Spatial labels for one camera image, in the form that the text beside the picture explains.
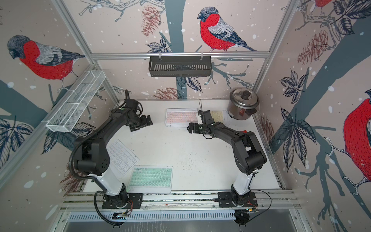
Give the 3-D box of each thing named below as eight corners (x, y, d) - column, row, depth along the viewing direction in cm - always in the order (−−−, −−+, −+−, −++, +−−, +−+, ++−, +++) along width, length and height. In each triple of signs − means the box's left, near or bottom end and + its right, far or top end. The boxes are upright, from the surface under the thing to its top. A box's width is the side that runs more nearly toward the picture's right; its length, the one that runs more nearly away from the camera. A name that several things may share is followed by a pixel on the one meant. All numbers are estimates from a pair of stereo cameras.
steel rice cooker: (225, 119, 110) (231, 100, 94) (227, 106, 119) (233, 86, 103) (249, 124, 107) (260, 106, 91) (250, 110, 116) (259, 91, 100)
